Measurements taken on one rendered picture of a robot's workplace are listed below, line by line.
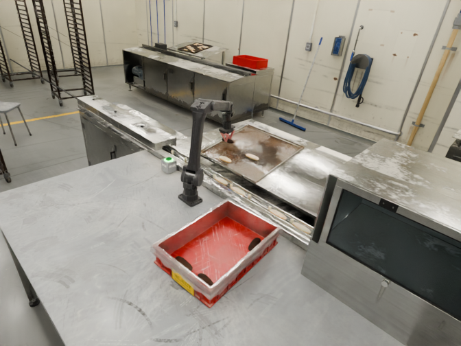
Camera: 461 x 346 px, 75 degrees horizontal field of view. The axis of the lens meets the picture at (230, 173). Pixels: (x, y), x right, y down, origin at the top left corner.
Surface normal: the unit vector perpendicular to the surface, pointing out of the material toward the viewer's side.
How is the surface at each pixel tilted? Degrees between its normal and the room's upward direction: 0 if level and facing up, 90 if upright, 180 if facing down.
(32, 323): 0
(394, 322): 90
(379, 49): 90
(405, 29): 90
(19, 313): 0
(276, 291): 0
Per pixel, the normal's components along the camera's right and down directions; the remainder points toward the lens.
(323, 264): -0.69, 0.31
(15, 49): 0.72, 0.39
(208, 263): 0.07, -0.87
